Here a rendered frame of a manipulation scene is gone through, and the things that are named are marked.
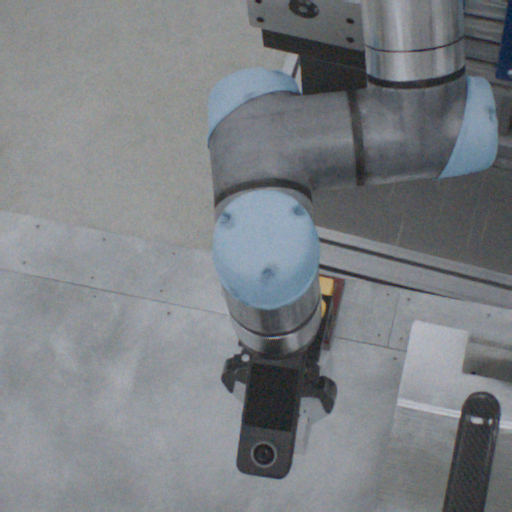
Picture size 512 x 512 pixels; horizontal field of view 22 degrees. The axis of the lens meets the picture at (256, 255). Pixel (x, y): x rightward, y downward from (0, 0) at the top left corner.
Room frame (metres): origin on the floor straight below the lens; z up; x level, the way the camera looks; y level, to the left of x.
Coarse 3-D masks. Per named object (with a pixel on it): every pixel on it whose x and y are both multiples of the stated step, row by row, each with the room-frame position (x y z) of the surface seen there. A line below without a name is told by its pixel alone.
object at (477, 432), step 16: (480, 400) 0.38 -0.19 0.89; (496, 400) 0.38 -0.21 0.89; (464, 416) 0.37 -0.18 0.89; (480, 416) 0.37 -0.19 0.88; (496, 416) 0.36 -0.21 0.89; (464, 432) 0.36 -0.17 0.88; (480, 432) 0.35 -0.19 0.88; (496, 432) 0.35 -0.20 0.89; (464, 448) 0.34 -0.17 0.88; (480, 448) 0.34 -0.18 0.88; (464, 464) 0.33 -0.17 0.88; (480, 464) 0.32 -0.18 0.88; (448, 480) 0.31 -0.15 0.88; (464, 480) 0.31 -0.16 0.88; (480, 480) 0.31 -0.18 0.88; (448, 496) 0.30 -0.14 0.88; (464, 496) 0.29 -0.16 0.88; (480, 496) 0.29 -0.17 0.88
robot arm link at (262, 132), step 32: (224, 96) 0.54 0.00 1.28; (256, 96) 0.53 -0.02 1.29; (288, 96) 0.53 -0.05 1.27; (320, 96) 0.52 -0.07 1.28; (224, 128) 0.51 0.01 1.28; (256, 128) 0.50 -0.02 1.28; (288, 128) 0.50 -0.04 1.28; (320, 128) 0.49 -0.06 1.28; (224, 160) 0.48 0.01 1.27; (256, 160) 0.47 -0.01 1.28; (288, 160) 0.47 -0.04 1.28; (320, 160) 0.47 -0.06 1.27; (352, 160) 0.47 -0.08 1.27; (224, 192) 0.46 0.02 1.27
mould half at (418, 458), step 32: (416, 352) 0.44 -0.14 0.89; (448, 352) 0.44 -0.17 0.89; (416, 384) 0.41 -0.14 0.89; (448, 384) 0.40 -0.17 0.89; (480, 384) 0.40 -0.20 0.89; (416, 416) 0.38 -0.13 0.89; (448, 416) 0.37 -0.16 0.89; (416, 448) 0.35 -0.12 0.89; (448, 448) 0.34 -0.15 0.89; (384, 480) 0.32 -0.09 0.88; (416, 480) 0.32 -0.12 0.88
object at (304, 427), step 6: (300, 408) 0.38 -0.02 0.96; (300, 414) 0.38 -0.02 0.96; (300, 420) 0.37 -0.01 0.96; (306, 420) 0.37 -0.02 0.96; (300, 426) 0.37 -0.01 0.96; (306, 426) 0.37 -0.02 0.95; (300, 432) 0.36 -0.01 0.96; (306, 432) 0.37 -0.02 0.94; (300, 438) 0.36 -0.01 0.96; (306, 438) 0.36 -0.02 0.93; (300, 444) 0.35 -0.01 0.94; (306, 444) 0.36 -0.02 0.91; (300, 450) 0.35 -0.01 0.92
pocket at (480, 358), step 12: (468, 336) 0.45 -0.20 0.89; (468, 348) 0.45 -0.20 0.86; (480, 348) 0.45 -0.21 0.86; (492, 348) 0.44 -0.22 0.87; (504, 348) 0.44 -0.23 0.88; (468, 360) 0.44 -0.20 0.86; (480, 360) 0.43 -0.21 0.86; (492, 360) 0.43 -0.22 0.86; (504, 360) 0.43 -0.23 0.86; (468, 372) 0.42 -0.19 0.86; (480, 372) 0.42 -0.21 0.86; (492, 372) 0.42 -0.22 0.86; (504, 372) 0.42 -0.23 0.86
